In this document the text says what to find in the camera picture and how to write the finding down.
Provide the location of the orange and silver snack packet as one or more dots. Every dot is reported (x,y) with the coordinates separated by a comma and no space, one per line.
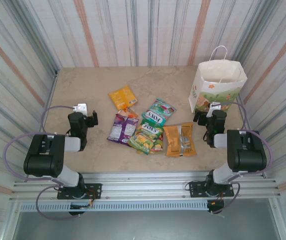
(178,140)

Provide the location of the purple snack packet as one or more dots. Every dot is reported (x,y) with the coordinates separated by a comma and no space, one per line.
(123,130)

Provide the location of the small orange snack packet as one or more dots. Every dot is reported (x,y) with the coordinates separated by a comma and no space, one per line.
(129,113)

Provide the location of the yellow snack packet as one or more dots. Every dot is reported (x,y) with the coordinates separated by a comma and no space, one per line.
(123,96)

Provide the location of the teal Fox's candy bag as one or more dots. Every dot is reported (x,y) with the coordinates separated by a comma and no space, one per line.
(158,112)

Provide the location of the white printed paper bag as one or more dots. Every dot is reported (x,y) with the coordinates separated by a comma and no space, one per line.
(218,75)

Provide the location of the red Fox's candy bag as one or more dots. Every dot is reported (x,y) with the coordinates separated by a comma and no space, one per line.
(158,148)

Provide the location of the green Fox's candy bag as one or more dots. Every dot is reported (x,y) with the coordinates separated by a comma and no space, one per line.
(145,135)

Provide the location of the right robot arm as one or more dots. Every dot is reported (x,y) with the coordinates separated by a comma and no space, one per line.
(245,155)

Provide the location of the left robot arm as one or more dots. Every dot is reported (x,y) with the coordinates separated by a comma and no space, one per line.
(43,155)

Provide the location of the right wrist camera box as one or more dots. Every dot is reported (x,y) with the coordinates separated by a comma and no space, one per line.
(213,107)

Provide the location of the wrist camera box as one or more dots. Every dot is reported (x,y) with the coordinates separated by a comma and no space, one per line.
(81,108)
(213,107)

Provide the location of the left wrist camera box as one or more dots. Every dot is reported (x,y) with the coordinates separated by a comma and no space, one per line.
(81,108)

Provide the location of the aluminium rail frame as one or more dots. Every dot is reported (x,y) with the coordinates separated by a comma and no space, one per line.
(143,185)

